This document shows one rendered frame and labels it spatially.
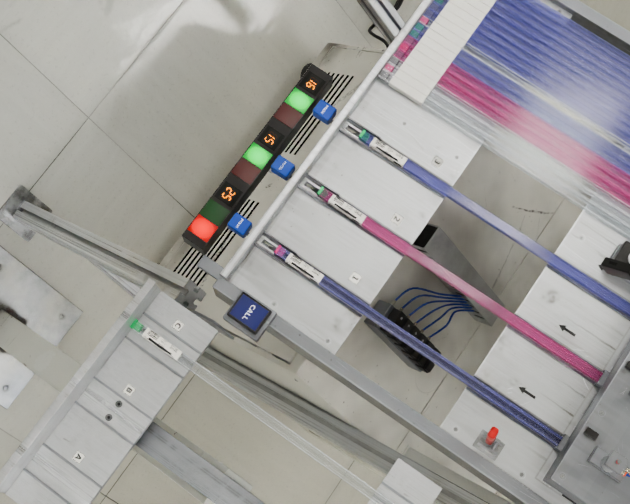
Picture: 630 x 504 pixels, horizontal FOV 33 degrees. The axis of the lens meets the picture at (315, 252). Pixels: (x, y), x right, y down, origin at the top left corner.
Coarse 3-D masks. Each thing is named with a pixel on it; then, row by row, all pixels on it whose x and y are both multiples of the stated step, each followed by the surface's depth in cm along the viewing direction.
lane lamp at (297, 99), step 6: (294, 90) 165; (288, 96) 165; (294, 96) 165; (300, 96) 165; (306, 96) 165; (288, 102) 164; (294, 102) 164; (300, 102) 165; (306, 102) 165; (300, 108) 164; (306, 108) 164
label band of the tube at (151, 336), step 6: (150, 330) 147; (144, 336) 146; (150, 336) 146; (156, 336) 146; (150, 342) 147; (156, 342) 146; (162, 342) 146; (168, 342) 146; (162, 348) 146; (168, 348) 146; (174, 348) 146; (168, 354) 146; (174, 354) 146; (180, 354) 146
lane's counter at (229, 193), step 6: (222, 186) 161; (228, 186) 161; (222, 192) 161; (228, 192) 161; (234, 192) 161; (240, 192) 161; (222, 198) 160; (228, 198) 160; (234, 198) 160; (228, 204) 160
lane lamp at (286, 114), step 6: (282, 108) 164; (288, 108) 164; (276, 114) 164; (282, 114) 164; (288, 114) 164; (294, 114) 164; (300, 114) 164; (282, 120) 164; (288, 120) 164; (294, 120) 164; (288, 126) 164
